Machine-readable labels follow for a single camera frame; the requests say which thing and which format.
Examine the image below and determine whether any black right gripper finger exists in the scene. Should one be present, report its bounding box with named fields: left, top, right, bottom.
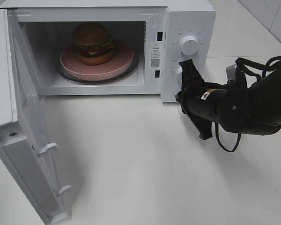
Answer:
left=179, top=60, right=193, bottom=87
left=190, top=59, right=204, bottom=84

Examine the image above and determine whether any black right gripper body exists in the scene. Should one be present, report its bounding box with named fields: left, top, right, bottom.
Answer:
left=181, top=82, right=246, bottom=133

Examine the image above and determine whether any white timer knob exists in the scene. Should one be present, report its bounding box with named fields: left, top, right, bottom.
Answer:
left=176, top=67, right=183, bottom=84

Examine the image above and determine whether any white round door button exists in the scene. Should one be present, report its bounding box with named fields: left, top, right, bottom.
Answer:
left=174, top=91, right=178, bottom=99

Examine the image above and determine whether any burger with lettuce and tomato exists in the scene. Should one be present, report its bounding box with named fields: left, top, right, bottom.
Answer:
left=72, top=22, right=115, bottom=66

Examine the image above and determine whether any pink round plate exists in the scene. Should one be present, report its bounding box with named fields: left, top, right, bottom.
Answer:
left=60, top=40, right=134, bottom=82

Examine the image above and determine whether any white microwave door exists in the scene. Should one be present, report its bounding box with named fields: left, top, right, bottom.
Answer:
left=0, top=9, right=71, bottom=225

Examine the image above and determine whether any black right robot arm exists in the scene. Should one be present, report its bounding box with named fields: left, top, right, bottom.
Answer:
left=176, top=56, right=281, bottom=140

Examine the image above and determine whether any white upper power knob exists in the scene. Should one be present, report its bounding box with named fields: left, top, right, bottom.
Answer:
left=178, top=34, right=199, bottom=56

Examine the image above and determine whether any white warning label sticker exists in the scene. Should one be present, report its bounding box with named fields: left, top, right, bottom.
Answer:
left=149, top=41, right=164, bottom=70

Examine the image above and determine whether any white microwave oven body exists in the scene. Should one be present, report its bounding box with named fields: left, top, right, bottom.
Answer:
left=0, top=0, right=216, bottom=102

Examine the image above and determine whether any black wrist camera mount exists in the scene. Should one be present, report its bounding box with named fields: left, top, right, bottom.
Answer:
left=175, top=91, right=213, bottom=140

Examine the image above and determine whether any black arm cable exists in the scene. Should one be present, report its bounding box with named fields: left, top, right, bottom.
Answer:
left=214, top=56, right=281, bottom=152

